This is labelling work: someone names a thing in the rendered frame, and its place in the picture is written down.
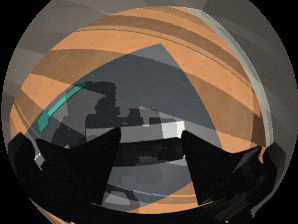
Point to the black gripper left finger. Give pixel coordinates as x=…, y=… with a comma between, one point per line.
x=89, y=164

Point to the dark grey rectangular mat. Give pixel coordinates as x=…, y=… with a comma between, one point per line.
x=144, y=87

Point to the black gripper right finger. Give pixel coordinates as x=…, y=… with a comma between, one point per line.
x=210, y=166

